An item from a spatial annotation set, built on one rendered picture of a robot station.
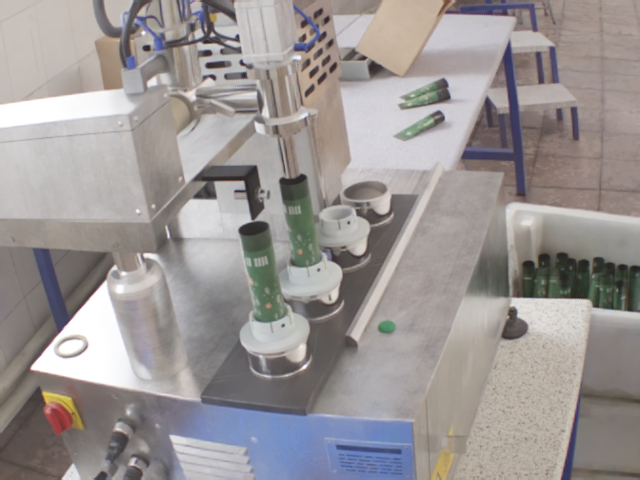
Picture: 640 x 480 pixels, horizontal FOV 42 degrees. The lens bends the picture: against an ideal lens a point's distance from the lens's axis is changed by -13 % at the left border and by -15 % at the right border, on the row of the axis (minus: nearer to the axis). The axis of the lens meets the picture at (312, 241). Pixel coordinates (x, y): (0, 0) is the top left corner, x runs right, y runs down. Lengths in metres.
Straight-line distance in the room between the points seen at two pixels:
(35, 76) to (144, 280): 2.03
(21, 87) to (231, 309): 1.88
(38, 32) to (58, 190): 2.03
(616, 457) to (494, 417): 0.67
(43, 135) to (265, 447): 0.41
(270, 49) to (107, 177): 0.21
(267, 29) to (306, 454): 0.44
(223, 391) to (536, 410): 0.53
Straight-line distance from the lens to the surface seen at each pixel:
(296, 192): 0.99
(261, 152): 1.20
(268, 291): 0.93
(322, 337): 1.02
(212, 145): 1.07
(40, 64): 2.98
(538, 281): 1.98
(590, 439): 1.89
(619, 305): 1.92
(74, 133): 0.92
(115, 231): 0.94
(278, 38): 0.92
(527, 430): 1.29
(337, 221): 1.12
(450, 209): 1.28
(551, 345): 1.46
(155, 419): 1.04
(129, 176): 0.90
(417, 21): 2.67
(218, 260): 1.24
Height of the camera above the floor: 1.59
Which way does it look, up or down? 27 degrees down
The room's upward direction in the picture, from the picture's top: 9 degrees counter-clockwise
